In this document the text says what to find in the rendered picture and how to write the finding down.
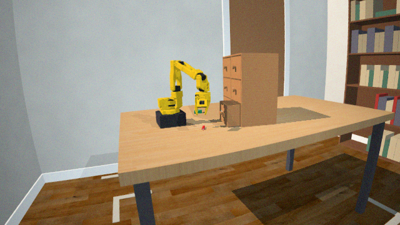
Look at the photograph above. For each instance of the brown wooden chest of drawers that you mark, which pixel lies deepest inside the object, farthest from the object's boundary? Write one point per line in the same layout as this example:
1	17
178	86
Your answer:
259	88

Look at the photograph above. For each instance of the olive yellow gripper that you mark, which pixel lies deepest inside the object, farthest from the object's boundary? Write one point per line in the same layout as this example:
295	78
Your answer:
202	100

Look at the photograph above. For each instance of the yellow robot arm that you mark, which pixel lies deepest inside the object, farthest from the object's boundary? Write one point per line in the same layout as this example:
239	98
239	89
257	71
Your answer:
168	105

